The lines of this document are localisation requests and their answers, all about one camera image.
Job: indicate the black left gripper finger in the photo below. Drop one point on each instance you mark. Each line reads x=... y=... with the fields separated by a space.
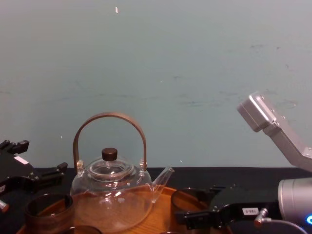
x=51 y=174
x=18 y=147

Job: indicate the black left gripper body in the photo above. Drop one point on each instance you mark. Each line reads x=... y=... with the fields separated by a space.
x=14 y=170

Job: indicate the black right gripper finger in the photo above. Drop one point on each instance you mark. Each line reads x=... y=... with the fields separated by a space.
x=197 y=219
x=217 y=190

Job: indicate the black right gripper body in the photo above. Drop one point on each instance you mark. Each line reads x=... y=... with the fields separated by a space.
x=243 y=201

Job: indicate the round wooden tray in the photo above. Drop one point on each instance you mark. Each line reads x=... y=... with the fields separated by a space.
x=163 y=198

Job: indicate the brown tinted glass cup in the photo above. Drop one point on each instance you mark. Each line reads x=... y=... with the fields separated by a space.
x=80 y=230
x=187 y=198
x=48 y=214

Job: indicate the black table cloth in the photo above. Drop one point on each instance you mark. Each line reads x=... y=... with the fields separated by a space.
x=243 y=176

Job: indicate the glass teapot lid, dark knob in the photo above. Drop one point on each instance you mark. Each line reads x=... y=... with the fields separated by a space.
x=109 y=168

